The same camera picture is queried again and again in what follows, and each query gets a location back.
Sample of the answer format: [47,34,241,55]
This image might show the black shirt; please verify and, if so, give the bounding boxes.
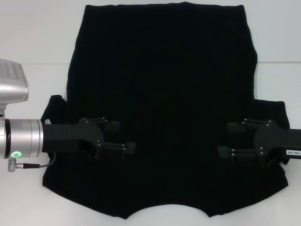
[41,1,291,214]

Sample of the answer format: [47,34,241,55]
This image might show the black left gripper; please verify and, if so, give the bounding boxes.
[42,116,137,161]

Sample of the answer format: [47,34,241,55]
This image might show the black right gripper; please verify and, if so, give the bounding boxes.
[217,118,301,168]

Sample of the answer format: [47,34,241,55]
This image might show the left arm cable with plug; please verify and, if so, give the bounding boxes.
[8,152,57,173]

